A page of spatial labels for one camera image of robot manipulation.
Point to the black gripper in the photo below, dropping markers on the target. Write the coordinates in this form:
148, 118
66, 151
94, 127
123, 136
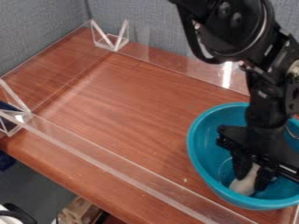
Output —
258, 146

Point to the white brown toy mushroom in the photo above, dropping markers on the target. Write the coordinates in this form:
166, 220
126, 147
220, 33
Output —
245, 186

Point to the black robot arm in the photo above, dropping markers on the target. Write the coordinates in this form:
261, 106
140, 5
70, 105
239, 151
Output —
236, 30

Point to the blue plastic bowl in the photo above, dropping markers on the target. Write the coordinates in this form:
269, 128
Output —
211, 161

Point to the clear acrylic back barrier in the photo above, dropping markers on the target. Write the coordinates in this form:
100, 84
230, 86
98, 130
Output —
223, 75

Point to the clear acrylic barrier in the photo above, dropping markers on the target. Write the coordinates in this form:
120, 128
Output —
223, 75
135, 194

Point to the wooden block under table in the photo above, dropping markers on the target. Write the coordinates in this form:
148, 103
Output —
79, 212

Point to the clear acrylic front barrier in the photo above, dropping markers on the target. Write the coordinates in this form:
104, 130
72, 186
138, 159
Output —
135, 194

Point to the black white object bottom left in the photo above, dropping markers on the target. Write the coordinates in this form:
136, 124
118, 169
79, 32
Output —
14, 215

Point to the clear acrylic corner bracket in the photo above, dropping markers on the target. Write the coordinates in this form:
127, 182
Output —
110, 41

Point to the clear acrylic left bracket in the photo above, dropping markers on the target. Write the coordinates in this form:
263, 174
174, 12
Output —
14, 111

